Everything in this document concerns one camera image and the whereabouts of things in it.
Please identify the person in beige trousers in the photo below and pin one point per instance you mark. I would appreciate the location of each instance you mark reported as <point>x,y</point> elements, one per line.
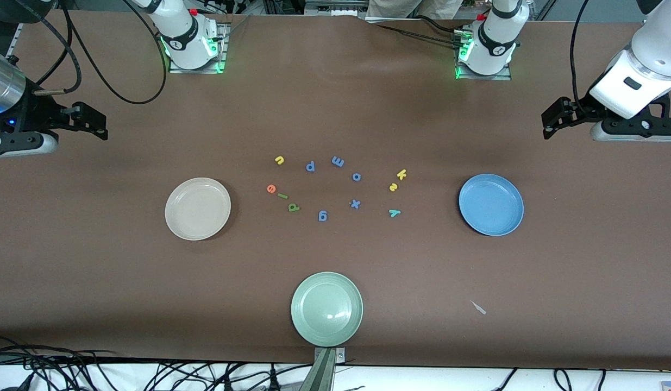
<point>400,6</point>

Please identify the brown table cover mat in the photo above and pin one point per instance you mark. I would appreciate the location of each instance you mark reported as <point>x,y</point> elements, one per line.
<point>123,282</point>

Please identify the blue letter p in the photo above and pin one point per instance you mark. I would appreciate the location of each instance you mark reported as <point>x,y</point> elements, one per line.
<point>310,166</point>

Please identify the green plate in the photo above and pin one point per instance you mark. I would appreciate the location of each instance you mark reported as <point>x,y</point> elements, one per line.
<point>327,309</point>

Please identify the blue plate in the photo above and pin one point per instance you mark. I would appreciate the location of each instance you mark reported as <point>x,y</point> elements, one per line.
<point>490,206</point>

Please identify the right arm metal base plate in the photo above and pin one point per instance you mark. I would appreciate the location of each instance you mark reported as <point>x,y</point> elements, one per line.
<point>222,51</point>

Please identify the yellow letter k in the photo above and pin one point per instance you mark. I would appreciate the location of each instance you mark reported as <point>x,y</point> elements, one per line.
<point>401,174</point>

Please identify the blue letter x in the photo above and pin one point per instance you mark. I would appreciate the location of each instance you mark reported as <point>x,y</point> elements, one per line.
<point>355,203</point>

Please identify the blue letter g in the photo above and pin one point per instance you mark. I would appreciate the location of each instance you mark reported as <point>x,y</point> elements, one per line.
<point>322,215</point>

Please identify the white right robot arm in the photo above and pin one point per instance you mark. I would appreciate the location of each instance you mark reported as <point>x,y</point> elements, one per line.
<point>186,38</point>

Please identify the small metal bracket plate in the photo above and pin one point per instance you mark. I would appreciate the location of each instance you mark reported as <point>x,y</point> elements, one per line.
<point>340,355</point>

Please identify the green letter d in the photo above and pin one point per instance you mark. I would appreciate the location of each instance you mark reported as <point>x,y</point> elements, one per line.
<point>293,207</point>

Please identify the beige plate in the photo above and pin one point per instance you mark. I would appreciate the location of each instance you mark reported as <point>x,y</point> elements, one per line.
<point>198,209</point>

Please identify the aluminium frame profile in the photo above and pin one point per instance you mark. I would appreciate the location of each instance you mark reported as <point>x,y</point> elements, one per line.
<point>13,43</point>

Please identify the small white paper scrap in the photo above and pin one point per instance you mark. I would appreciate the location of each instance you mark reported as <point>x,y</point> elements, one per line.
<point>479,308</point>

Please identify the grey camera mount pole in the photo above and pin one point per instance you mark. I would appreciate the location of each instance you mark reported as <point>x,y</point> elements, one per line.
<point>321,374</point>

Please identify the blue letter m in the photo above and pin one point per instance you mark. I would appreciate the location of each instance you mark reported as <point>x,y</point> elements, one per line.
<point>338,161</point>

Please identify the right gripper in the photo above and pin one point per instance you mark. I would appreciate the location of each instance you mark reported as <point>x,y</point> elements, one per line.
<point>35,116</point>

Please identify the yellow letter u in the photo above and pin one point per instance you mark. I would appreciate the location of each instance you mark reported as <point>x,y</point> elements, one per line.
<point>280,159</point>

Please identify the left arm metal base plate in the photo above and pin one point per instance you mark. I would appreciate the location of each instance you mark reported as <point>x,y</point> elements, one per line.
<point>476,77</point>

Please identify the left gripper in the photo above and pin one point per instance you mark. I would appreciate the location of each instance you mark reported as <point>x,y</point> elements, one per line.
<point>578,109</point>

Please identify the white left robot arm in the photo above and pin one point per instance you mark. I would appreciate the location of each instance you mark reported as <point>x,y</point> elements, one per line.
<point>495,38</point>

